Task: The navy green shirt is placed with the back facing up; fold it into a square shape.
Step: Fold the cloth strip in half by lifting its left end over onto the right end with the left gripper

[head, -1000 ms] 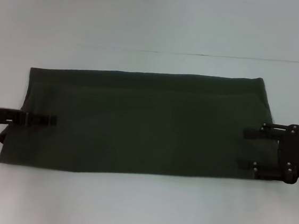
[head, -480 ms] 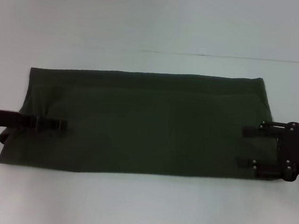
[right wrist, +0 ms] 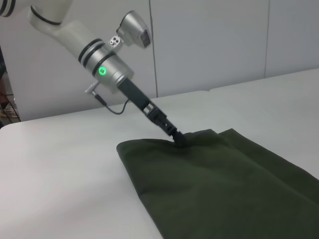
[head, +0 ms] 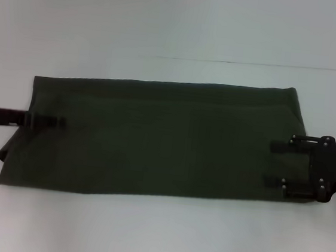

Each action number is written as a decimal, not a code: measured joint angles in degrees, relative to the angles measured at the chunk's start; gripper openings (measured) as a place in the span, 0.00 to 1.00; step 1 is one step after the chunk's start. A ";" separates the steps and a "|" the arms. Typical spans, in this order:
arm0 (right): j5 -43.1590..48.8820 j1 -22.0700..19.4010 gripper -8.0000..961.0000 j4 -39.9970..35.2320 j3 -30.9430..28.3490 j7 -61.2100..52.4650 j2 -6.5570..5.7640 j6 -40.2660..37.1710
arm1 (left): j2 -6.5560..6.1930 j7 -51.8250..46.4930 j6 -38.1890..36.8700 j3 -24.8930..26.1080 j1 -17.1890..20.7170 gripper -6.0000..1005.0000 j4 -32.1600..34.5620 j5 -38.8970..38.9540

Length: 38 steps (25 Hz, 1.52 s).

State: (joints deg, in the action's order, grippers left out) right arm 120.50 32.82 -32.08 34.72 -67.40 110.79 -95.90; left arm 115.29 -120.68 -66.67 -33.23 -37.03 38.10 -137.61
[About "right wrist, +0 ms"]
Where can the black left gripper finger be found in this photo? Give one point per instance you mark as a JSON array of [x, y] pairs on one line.
[[165, 124]]

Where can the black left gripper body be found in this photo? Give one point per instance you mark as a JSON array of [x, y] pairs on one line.
[[135, 95]]

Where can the dark green shirt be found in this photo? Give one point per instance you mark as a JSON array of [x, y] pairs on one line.
[[211, 186]]

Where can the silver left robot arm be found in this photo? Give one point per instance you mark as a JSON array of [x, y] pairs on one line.
[[74, 44]]

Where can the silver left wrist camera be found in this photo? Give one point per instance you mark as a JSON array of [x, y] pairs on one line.
[[134, 31]]

